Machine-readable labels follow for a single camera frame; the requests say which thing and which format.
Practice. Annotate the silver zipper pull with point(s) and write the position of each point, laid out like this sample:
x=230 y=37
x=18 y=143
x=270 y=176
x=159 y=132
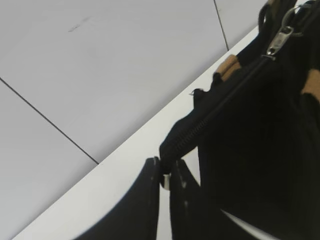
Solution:
x=282 y=36

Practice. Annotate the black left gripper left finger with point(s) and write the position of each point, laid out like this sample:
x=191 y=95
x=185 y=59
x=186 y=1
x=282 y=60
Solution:
x=135 y=216

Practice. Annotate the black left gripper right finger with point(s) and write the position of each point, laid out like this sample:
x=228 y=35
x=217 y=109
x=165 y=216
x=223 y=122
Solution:
x=192 y=215

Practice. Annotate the black tote bag tan handles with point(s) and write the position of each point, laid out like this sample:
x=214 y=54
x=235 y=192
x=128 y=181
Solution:
x=252 y=141

